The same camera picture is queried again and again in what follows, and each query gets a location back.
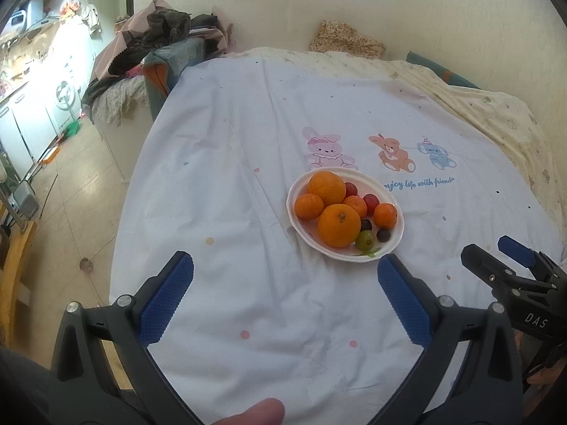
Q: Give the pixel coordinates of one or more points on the white lace cloth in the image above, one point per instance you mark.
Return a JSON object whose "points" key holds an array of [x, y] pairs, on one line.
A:
{"points": [[115, 102]]}

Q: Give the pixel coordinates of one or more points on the red cherry tomato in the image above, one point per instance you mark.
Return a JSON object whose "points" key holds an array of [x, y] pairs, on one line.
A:
{"points": [[371, 201], [351, 189]]}

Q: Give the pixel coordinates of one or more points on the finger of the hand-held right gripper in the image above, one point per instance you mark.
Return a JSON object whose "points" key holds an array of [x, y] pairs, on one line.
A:
{"points": [[480, 260], [514, 247]]}

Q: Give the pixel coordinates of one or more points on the small dark plum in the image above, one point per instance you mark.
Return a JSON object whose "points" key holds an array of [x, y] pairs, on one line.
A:
{"points": [[366, 225], [383, 234]]}

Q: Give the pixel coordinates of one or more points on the wooden chair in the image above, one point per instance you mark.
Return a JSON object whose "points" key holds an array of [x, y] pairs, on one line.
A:
{"points": [[17, 252]]}

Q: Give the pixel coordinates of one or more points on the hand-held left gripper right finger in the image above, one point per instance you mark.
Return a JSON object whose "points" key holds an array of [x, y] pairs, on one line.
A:
{"points": [[403, 301]]}

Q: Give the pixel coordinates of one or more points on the teal pillow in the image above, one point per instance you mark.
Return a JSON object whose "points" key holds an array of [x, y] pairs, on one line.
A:
{"points": [[425, 60]]}

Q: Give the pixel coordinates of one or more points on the white water heater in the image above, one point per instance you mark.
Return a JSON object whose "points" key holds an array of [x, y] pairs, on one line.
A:
{"points": [[29, 11]]}

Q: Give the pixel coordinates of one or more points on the hanging plastic bag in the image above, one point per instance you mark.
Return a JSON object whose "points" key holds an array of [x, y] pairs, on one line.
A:
{"points": [[71, 5]]}

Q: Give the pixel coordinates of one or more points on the orange flat object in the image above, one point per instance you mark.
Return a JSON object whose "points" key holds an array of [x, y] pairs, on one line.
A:
{"points": [[50, 155]]}

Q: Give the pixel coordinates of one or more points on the white strawberry print plate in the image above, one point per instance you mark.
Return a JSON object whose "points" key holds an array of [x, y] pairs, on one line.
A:
{"points": [[305, 231]]}

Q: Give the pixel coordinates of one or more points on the cream patterned bedsheet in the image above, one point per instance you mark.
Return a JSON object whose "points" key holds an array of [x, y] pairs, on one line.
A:
{"points": [[496, 106]]}

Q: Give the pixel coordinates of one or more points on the small green fruit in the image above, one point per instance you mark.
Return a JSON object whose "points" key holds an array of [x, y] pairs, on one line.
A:
{"points": [[365, 240]]}

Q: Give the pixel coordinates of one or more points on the small tangerine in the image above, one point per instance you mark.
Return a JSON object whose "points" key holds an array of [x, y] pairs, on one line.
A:
{"points": [[385, 215], [309, 206], [355, 206]]}

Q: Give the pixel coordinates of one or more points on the pile of dark clothes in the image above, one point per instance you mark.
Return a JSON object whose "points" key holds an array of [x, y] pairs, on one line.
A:
{"points": [[164, 26]]}

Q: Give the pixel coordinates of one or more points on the person's left hand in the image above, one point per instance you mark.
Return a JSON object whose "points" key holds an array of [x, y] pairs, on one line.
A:
{"points": [[252, 414]]}

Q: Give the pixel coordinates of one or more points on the small grey box appliance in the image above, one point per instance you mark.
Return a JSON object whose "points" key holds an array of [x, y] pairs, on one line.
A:
{"points": [[24, 197]]}

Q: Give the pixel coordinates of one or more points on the large orange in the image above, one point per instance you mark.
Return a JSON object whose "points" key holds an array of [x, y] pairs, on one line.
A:
{"points": [[339, 225], [327, 188]]}

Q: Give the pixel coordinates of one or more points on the hanging white cloth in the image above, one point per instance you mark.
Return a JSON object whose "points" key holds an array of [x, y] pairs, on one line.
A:
{"points": [[91, 17]]}

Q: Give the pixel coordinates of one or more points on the green dustpan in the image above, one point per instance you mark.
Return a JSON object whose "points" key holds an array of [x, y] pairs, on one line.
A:
{"points": [[71, 129]]}

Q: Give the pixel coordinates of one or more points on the floral brown pillow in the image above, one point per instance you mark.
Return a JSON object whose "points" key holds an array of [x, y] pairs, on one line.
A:
{"points": [[345, 39]]}

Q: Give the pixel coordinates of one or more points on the white standing fan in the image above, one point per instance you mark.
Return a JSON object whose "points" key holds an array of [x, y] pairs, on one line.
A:
{"points": [[64, 93]]}

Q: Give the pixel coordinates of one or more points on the white kitchen cabinets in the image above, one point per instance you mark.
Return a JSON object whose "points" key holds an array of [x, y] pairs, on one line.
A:
{"points": [[26, 119]]}

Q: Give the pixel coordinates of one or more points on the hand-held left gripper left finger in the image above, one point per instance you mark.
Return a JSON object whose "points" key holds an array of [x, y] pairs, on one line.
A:
{"points": [[168, 301]]}

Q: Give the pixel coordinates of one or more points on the white bear print blanket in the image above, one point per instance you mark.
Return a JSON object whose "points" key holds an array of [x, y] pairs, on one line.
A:
{"points": [[243, 164]]}

